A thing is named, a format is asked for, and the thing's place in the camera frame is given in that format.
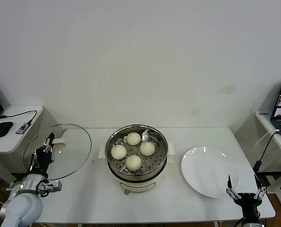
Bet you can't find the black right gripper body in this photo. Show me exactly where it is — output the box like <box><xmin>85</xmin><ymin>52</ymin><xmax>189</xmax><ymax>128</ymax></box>
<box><xmin>234</xmin><ymin>193</ymin><xmax>262</xmax><ymax>219</ymax></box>

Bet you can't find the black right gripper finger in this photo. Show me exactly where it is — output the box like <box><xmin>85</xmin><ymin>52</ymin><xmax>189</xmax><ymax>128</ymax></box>
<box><xmin>254</xmin><ymin>174</ymin><xmax>267</xmax><ymax>201</ymax></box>
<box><xmin>226</xmin><ymin>175</ymin><xmax>238</xmax><ymax>201</ymax></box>

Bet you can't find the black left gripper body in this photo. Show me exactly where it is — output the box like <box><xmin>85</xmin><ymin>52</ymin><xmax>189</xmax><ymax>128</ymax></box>
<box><xmin>30</xmin><ymin>149</ymin><xmax>54</xmax><ymax>175</ymax></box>

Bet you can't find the glass lid with cream handle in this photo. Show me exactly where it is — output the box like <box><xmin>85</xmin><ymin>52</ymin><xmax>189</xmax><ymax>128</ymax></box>
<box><xmin>22</xmin><ymin>123</ymin><xmax>92</xmax><ymax>181</ymax></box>

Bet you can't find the white steamed baozi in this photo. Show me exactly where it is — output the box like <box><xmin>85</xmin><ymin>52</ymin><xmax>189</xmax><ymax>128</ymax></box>
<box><xmin>111</xmin><ymin>144</ymin><xmax>127</xmax><ymax>159</ymax></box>
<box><xmin>127</xmin><ymin>131</ymin><xmax>141</xmax><ymax>146</ymax></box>
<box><xmin>125</xmin><ymin>155</ymin><xmax>142</xmax><ymax>172</ymax></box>
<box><xmin>140</xmin><ymin>141</ymin><xmax>156</xmax><ymax>157</ymax></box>

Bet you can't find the perforated steel steamer basket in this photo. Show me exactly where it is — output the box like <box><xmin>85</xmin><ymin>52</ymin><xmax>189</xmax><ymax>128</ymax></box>
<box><xmin>105</xmin><ymin>124</ymin><xmax>169</xmax><ymax>177</ymax></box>

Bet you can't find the grey usb hub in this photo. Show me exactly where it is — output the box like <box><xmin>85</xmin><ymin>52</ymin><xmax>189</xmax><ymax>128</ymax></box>
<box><xmin>15</xmin><ymin>122</ymin><xmax>29</xmax><ymax>135</ymax></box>

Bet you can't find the white round plate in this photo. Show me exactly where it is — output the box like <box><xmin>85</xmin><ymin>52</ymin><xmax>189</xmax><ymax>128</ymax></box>
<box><xmin>181</xmin><ymin>146</ymin><xmax>240</xmax><ymax>199</ymax></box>

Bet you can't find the white side table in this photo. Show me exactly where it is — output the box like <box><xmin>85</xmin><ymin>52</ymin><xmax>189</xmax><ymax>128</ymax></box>
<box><xmin>0</xmin><ymin>105</ymin><xmax>44</xmax><ymax>211</ymax></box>
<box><xmin>255</xmin><ymin>109</ymin><xmax>281</xmax><ymax>209</ymax></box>

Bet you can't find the black computer mouse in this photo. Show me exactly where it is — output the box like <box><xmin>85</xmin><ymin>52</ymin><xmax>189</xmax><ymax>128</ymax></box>
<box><xmin>0</xmin><ymin>122</ymin><xmax>14</xmax><ymax>138</ymax></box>

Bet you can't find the black cable with power adapter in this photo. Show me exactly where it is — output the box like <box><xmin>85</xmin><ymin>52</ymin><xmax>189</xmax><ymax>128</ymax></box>
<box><xmin>253</xmin><ymin>131</ymin><xmax>281</xmax><ymax>173</ymax></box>

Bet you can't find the white laptop cable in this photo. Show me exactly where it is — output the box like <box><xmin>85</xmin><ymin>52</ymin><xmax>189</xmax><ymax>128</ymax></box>
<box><xmin>254</xmin><ymin>129</ymin><xmax>281</xmax><ymax>148</ymax></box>

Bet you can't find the black usb hub cable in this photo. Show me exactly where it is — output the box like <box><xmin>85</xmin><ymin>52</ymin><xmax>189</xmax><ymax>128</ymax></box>
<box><xmin>0</xmin><ymin>110</ymin><xmax>38</xmax><ymax>126</ymax></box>

